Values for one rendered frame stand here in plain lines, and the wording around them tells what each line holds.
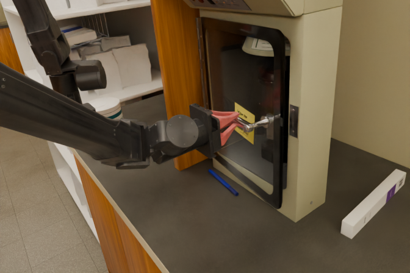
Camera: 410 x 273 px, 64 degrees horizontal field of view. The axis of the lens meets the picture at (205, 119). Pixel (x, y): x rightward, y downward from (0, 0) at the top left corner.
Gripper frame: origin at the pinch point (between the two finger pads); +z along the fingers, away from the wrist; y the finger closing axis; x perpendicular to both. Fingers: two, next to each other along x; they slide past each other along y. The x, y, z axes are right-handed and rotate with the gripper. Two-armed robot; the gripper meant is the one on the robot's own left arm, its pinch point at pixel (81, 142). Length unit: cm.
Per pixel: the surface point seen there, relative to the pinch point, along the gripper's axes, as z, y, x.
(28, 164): 109, -10, 222
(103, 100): 1.2, 16.3, 29.0
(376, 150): 17, 75, -41
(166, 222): 16.2, 9.2, -25.3
